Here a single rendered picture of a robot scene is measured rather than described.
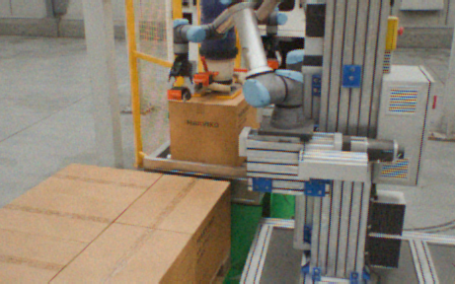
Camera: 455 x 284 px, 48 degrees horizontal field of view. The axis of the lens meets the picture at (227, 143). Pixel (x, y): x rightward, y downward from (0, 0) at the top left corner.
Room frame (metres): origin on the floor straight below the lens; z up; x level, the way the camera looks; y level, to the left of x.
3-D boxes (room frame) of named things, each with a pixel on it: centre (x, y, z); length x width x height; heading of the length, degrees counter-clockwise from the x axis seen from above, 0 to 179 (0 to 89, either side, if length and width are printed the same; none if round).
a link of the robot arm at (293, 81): (2.06, -0.25, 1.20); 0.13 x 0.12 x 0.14; 128
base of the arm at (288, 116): (2.06, -0.25, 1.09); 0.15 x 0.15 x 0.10
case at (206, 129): (3.03, 0.06, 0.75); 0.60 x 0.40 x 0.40; 164
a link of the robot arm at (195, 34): (2.39, 0.15, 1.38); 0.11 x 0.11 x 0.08; 38
